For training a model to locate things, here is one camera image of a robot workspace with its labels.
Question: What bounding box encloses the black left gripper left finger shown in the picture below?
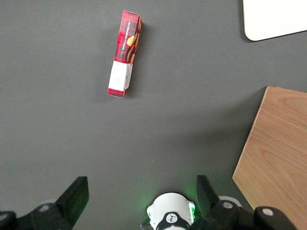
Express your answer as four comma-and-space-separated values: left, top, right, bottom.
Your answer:
0, 176, 90, 230

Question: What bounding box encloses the red plaid cookie box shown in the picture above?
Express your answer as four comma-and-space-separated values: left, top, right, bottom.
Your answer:
106, 10, 144, 98

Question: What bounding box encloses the cream rectangular tray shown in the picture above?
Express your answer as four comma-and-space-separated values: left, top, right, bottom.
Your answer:
242, 0, 307, 42

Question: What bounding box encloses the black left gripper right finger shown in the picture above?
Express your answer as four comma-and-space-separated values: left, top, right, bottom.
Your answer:
191, 175, 298, 230

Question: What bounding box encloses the wooden drawer cabinet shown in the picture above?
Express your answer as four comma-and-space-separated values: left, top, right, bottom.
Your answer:
232, 86, 307, 230

